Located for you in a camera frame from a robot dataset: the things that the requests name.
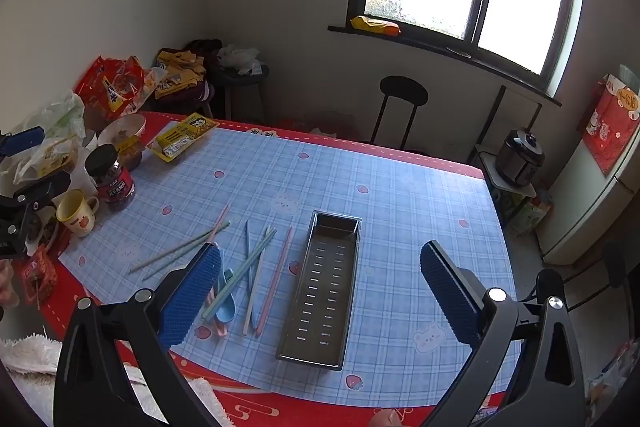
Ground blue plaid table mat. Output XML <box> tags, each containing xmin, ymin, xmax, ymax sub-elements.
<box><xmin>57</xmin><ymin>124</ymin><xmax>518</xmax><ymax>395</ymax></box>

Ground dark maroon clothes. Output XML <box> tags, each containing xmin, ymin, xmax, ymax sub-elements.
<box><xmin>150</xmin><ymin>82</ymin><xmax>217</xmax><ymax>114</ymax></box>

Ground green chopstick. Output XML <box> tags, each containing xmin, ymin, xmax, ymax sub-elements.
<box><xmin>141</xmin><ymin>245</ymin><xmax>208</xmax><ymax>283</ymax></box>
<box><xmin>129</xmin><ymin>220</ymin><xmax>232</xmax><ymax>275</ymax></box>

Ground silver black rice cooker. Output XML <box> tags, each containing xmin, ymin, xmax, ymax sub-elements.
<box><xmin>496</xmin><ymin>129</ymin><xmax>546</xmax><ymax>188</ymax></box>

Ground blue spoon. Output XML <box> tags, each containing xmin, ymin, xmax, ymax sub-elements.
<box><xmin>215</xmin><ymin>294</ymin><xmax>238</xmax><ymax>324</ymax></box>

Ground yellow snack packet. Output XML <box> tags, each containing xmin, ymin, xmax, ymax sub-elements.
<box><xmin>35</xmin><ymin>137</ymin><xmax>81</xmax><ymax>178</ymax></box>

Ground black-lidded red label jar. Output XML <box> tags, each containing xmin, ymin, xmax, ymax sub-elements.
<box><xmin>84</xmin><ymin>143</ymin><xmax>137</xmax><ymax>210</ymax></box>

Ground white fluffy robe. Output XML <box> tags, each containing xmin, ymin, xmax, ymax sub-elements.
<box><xmin>125</xmin><ymin>364</ymin><xmax>227</xmax><ymax>427</ymax></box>

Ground perforated metal utensil tray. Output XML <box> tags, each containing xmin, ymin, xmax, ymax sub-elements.
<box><xmin>276</xmin><ymin>209</ymin><xmax>363</xmax><ymax>372</ymax></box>

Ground person's right hand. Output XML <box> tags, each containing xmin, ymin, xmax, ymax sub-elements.
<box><xmin>372</xmin><ymin>409</ymin><xmax>407</xmax><ymax>427</ymax></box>

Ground black round stool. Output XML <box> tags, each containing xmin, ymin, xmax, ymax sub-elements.
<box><xmin>370</xmin><ymin>76</ymin><xmax>429</xmax><ymax>148</ymax></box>

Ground small red packet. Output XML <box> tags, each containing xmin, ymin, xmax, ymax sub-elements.
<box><xmin>22</xmin><ymin>252</ymin><xmax>60</xmax><ymax>309</ymax></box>

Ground dark windowsill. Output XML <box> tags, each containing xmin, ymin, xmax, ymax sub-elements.
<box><xmin>327</xmin><ymin>24</ymin><xmax>563</xmax><ymax>108</ymax></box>

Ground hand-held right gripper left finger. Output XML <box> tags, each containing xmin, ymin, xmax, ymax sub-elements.
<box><xmin>52</xmin><ymin>243</ymin><xmax>223</xmax><ymax>427</ymax></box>

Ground small white table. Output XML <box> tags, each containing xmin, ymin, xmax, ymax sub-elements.
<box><xmin>472</xmin><ymin>144</ymin><xmax>538</xmax><ymax>208</ymax></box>

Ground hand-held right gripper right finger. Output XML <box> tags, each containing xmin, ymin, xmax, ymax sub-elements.
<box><xmin>419</xmin><ymin>241</ymin><xmax>587</xmax><ymax>427</ymax></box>

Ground green orange floor bag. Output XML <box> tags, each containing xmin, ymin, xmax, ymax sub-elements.
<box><xmin>510</xmin><ymin>194</ymin><xmax>553</xmax><ymax>236</ymax></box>

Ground blue chopstick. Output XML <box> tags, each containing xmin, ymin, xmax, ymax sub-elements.
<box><xmin>201</xmin><ymin>228</ymin><xmax>278</xmax><ymax>320</ymax></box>
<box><xmin>244</xmin><ymin>219</ymin><xmax>257</xmax><ymax>329</ymax></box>

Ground white bowl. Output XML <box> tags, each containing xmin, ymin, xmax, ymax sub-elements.
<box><xmin>97</xmin><ymin>113</ymin><xmax>147</xmax><ymax>152</ymax></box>

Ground white plastic bag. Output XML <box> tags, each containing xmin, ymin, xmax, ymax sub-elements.
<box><xmin>217</xmin><ymin>46</ymin><xmax>263</xmax><ymax>76</ymax></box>

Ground white fridge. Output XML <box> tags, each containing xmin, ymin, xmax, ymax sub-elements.
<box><xmin>537</xmin><ymin>77</ymin><xmax>640</xmax><ymax>265</ymax></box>

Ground person's left hand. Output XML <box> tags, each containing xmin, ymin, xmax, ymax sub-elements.
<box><xmin>0</xmin><ymin>258</ymin><xmax>22</xmax><ymax>309</ymax></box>

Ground colourful bag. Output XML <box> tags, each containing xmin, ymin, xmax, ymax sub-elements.
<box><xmin>587</xmin><ymin>339</ymin><xmax>640</xmax><ymax>427</ymax></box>

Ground yellow labelled food pack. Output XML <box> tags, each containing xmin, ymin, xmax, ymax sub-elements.
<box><xmin>150</xmin><ymin>113</ymin><xmax>220</xmax><ymax>162</ymax></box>

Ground round dark side stool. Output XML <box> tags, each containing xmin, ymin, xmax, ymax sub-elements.
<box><xmin>207</xmin><ymin>64</ymin><xmax>271</xmax><ymax>122</ymax></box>

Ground red snack bag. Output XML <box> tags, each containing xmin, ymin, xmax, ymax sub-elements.
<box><xmin>75</xmin><ymin>56</ymin><xmax>151</xmax><ymax>115</ymax></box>

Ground black metal frame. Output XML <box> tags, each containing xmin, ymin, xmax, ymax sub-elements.
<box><xmin>474</xmin><ymin>84</ymin><xmax>544</xmax><ymax>158</ymax></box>

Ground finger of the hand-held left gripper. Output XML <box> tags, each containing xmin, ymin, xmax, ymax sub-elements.
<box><xmin>0</xmin><ymin>170</ymin><xmax>72</xmax><ymax>214</ymax></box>
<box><xmin>0</xmin><ymin>127</ymin><xmax>46</xmax><ymax>158</ymax></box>

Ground clear plastic bag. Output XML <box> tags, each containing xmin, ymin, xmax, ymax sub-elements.
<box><xmin>10</xmin><ymin>92</ymin><xmax>87</xmax><ymax>188</ymax></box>

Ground yellow mug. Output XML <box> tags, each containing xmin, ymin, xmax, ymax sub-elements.
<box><xmin>56</xmin><ymin>189</ymin><xmax>100</xmax><ymax>238</ymax></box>

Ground yellow clothes pile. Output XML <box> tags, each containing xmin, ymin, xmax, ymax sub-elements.
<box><xmin>152</xmin><ymin>49</ymin><xmax>208</xmax><ymax>100</ymax></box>

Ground pink spoon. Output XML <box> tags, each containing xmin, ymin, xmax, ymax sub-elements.
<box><xmin>212</xmin><ymin>287</ymin><xmax>229</xmax><ymax>337</ymax></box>

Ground red printed cloth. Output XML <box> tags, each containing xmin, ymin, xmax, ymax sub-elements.
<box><xmin>580</xmin><ymin>74</ymin><xmax>640</xmax><ymax>178</ymax></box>

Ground pink chopstick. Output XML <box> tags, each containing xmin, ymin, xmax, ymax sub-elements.
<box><xmin>256</xmin><ymin>226</ymin><xmax>295</xmax><ymax>338</ymax></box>
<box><xmin>206</xmin><ymin>204</ymin><xmax>231</xmax><ymax>245</ymax></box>

